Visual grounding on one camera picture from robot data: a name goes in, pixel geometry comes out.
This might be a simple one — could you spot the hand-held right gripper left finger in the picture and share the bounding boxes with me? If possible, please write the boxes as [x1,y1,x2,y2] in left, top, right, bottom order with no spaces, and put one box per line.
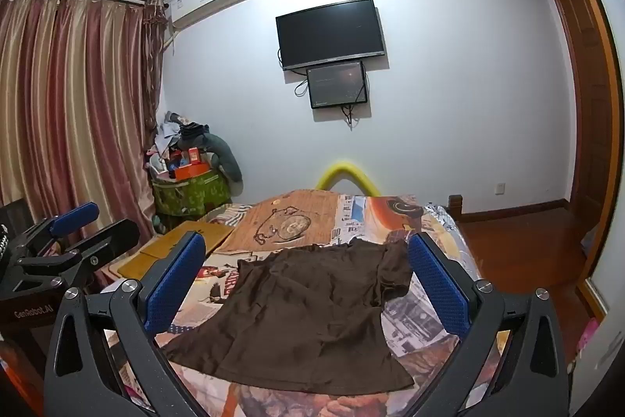
[44,232,211,417]

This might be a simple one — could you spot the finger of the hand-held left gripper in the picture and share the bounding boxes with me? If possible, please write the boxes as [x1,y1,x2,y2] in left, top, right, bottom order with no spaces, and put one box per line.
[17,219,142,283]
[12,201,101,252]

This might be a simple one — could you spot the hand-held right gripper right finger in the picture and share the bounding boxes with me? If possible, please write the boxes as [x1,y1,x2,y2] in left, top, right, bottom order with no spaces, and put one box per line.
[407,231,572,417]

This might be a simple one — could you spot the brown t-shirt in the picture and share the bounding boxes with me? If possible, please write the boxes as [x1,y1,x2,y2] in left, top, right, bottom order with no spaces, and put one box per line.
[161,237,416,397]

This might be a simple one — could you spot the pile of mixed clothes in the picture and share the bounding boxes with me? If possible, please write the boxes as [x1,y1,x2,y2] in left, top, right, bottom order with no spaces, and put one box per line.
[144,110,212,176]

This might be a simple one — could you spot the newspaper print bedsheet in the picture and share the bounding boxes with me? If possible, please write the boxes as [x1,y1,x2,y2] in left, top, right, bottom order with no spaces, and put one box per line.
[105,191,504,417]

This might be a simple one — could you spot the flattened cardboard box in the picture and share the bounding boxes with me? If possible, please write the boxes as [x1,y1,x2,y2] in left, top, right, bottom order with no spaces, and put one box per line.
[117,220,235,282]

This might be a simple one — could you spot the green patterned basket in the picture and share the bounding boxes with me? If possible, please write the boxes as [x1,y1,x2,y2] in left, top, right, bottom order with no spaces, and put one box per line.
[151,172,232,220]

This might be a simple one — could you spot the orange box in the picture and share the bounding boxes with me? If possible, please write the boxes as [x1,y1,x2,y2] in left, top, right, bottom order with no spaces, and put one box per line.
[173,162,214,182]

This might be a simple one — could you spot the pink and gold curtain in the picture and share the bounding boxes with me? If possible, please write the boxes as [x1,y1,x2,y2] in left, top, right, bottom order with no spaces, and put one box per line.
[0,0,167,247]

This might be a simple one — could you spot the grey plush pillow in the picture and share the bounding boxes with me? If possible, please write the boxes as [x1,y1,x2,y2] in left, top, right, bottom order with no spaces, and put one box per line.
[202,131,243,195]

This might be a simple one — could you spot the yellow foam tube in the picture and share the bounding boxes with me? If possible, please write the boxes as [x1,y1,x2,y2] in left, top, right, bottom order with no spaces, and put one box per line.
[315,160,377,195]

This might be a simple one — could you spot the pink crumpled cloth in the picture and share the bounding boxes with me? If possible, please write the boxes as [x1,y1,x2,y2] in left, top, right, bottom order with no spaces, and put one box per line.
[573,317,602,370]

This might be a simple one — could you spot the small black wall monitor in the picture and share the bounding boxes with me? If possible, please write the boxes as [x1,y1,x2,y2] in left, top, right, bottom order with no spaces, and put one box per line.
[307,60,368,109]

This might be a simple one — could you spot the wooden door frame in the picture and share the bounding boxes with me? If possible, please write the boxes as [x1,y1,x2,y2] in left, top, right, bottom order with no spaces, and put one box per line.
[537,0,625,320]

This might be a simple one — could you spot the black wall television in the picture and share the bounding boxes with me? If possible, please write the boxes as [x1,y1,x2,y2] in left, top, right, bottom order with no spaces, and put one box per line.
[275,0,388,71]

